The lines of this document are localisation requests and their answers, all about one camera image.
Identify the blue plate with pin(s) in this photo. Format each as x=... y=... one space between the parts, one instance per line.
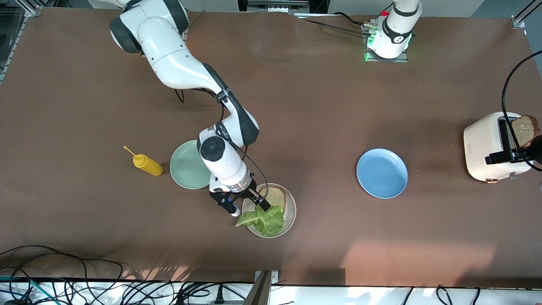
x=382 y=173

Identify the aluminium table edge post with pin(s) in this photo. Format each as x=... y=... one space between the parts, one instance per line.
x=260 y=292

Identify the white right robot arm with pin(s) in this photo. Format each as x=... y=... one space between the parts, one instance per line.
x=173 y=59

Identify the black power plug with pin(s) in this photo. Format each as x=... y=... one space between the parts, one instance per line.
x=219 y=296

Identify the green lettuce leaf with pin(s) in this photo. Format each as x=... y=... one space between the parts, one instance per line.
x=266 y=222

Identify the white toaster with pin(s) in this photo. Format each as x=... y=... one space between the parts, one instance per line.
x=480 y=135

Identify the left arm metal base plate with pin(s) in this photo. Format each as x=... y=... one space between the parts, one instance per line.
x=402 y=60

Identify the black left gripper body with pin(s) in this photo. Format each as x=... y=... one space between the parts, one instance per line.
x=537 y=149

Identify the pale green plate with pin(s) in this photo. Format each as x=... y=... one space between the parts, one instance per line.
x=184 y=169

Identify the aluminium frame corner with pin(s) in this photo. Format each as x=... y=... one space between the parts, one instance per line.
x=31 y=9

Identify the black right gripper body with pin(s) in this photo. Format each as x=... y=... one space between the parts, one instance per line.
x=249 y=191

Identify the beige plate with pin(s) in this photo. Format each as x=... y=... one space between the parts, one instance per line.
x=290 y=212

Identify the grey power strip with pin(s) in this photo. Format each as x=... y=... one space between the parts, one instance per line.
x=277 y=6

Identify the aluminium frame profile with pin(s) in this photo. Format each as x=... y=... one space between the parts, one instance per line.
x=518 y=21

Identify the yellow mustard squeeze bottle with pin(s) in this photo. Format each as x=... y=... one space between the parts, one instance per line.
x=148 y=165

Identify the brown bread slice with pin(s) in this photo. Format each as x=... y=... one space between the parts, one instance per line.
x=525 y=129
x=277 y=197

